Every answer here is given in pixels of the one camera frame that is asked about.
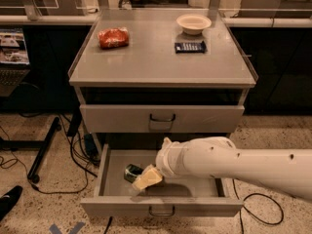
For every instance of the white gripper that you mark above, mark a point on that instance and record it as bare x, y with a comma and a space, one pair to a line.
163, 160

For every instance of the green soda can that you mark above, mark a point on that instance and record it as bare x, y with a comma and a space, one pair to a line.
132, 172

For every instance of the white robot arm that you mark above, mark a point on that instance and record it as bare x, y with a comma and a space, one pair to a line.
287, 171

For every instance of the open grey lower drawer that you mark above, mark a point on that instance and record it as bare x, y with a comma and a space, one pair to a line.
187, 196

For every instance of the closed grey upper drawer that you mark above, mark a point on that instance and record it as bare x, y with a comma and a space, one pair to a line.
161, 118

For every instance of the grey drawer cabinet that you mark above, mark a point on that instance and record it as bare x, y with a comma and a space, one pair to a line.
149, 71

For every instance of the black stand leg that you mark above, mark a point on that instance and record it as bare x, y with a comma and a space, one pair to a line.
41, 145

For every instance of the dark blue snack packet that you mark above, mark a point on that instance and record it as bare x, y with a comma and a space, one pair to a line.
190, 47

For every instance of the black shoe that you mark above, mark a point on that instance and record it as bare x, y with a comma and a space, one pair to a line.
9, 200

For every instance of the red chip bag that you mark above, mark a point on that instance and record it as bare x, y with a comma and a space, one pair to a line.
113, 37

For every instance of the white paper bowl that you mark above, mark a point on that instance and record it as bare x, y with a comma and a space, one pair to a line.
193, 24

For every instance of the clear water bottle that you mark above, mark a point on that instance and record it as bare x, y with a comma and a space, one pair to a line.
126, 4

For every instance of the laptop on left desk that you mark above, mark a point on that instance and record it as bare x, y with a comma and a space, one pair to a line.
14, 60

